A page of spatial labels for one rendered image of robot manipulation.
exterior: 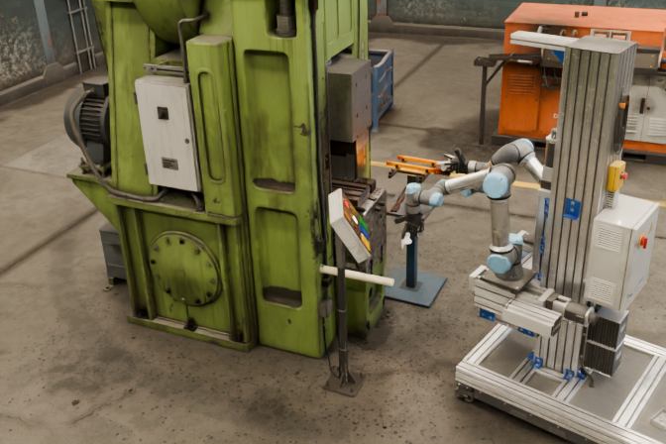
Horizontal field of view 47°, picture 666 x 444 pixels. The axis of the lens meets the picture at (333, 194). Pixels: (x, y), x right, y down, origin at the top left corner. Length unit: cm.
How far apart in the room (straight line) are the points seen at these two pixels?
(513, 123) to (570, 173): 403
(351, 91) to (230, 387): 188
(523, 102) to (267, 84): 407
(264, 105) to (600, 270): 195
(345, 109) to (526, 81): 372
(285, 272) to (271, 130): 91
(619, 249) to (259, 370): 224
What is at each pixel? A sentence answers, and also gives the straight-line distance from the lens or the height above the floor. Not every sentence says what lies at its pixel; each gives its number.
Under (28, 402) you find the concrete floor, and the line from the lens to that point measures 494.
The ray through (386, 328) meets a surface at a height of 0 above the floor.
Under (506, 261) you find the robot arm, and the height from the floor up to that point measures 102.
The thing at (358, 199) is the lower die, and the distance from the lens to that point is 451.
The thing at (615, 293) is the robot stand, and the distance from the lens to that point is 402.
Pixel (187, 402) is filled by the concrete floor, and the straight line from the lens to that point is 464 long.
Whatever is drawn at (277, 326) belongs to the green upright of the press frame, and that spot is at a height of 18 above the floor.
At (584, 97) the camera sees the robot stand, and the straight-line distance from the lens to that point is 374.
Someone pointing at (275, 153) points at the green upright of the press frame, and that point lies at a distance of 430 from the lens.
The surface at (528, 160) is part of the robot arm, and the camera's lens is 459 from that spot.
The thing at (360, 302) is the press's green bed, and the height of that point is 28.
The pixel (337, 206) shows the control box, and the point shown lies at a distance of 397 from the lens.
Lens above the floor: 297
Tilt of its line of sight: 26 degrees down
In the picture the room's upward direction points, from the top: 2 degrees counter-clockwise
